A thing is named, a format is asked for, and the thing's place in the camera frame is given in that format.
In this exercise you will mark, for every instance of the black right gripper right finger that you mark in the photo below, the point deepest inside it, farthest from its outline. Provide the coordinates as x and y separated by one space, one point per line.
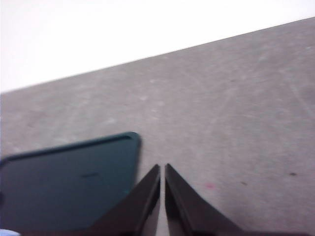
188 213

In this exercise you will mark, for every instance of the dark green rectangular tray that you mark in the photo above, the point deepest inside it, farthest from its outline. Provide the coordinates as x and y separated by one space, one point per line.
60 191

